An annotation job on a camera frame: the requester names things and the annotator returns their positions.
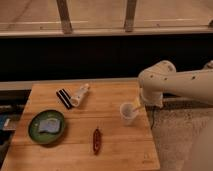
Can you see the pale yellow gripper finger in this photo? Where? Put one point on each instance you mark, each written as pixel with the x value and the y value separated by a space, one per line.
pixel 137 104

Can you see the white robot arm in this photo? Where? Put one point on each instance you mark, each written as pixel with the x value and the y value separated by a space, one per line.
pixel 162 77

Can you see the white plastic bottle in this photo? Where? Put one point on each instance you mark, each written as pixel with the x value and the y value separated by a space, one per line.
pixel 79 95

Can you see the black white striped block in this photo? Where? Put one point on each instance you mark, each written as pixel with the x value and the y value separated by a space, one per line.
pixel 65 98

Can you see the blue sponge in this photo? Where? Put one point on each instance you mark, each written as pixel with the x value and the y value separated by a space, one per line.
pixel 49 125

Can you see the green round plate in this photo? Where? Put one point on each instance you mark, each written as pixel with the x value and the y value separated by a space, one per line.
pixel 45 138

